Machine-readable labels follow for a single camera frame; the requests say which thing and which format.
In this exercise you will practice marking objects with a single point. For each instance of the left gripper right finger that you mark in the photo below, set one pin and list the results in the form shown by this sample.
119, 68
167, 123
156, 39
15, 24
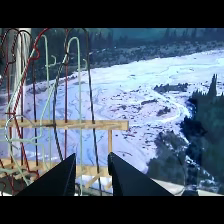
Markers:
128, 181

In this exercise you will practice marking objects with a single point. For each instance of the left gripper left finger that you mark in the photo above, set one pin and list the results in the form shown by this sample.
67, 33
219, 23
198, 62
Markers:
59, 181

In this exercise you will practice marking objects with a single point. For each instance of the pale green clothes hanger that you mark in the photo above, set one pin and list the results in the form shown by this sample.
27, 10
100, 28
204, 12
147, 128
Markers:
47, 83
80, 100

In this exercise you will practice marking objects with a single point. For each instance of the red clothes hanger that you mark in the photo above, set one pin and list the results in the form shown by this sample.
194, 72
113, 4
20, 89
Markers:
24, 78

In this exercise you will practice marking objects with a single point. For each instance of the wooden hanger rack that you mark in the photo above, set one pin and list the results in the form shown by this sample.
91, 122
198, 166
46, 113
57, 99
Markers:
100, 125

